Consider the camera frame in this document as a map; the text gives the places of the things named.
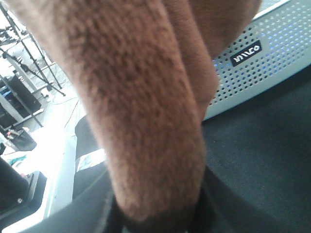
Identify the black tablecloth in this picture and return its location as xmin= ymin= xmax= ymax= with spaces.
xmin=72 ymin=72 xmax=311 ymax=233

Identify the grey perforated laundry basket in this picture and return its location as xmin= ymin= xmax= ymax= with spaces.
xmin=205 ymin=0 xmax=311 ymax=119

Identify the metal shelf rack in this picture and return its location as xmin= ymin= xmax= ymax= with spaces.
xmin=0 ymin=2 xmax=66 ymax=129

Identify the brown towel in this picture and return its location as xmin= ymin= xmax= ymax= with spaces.
xmin=8 ymin=0 xmax=260 ymax=223

